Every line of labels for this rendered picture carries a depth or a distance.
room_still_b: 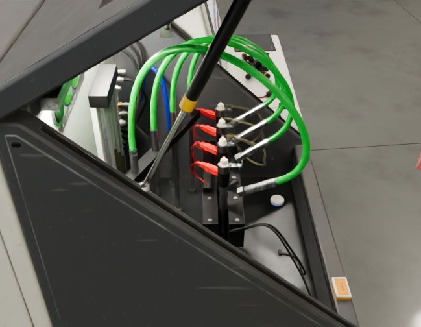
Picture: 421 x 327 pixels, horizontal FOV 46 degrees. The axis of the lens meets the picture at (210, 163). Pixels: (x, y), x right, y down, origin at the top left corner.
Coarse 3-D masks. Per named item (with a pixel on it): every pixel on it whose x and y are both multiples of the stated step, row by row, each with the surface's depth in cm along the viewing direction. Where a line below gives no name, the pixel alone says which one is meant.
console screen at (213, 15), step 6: (210, 0) 158; (210, 6) 153; (216, 6) 181; (210, 12) 148; (216, 12) 175; (210, 18) 145; (216, 18) 169; (210, 24) 143; (216, 24) 163; (216, 30) 157
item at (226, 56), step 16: (176, 48) 89; (192, 48) 88; (208, 48) 87; (144, 64) 95; (240, 64) 86; (128, 112) 103; (128, 128) 105; (304, 128) 89; (304, 144) 90; (304, 160) 92; (288, 176) 96
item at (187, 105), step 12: (240, 0) 56; (228, 12) 57; (240, 12) 57; (228, 24) 58; (216, 36) 59; (228, 36) 59; (216, 48) 60; (204, 60) 61; (216, 60) 61; (204, 72) 62; (192, 84) 63; (204, 84) 63; (192, 96) 64; (192, 108) 66; (180, 120) 67; (168, 144) 70; (156, 168) 73; (144, 180) 74
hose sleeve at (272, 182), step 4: (264, 180) 100; (268, 180) 99; (272, 180) 98; (252, 184) 101; (256, 184) 100; (260, 184) 100; (264, 184) 99; (268, 184) 99; (272, 184) 98; (276, 184) 98; (244, 188) 102; (248, 188) 101; (252, 188) 101; (256, 188) 100; (260, 188) 100; (264, 188) 100; (268, 188) 99; (248, 192) 102; (252, 192) 101
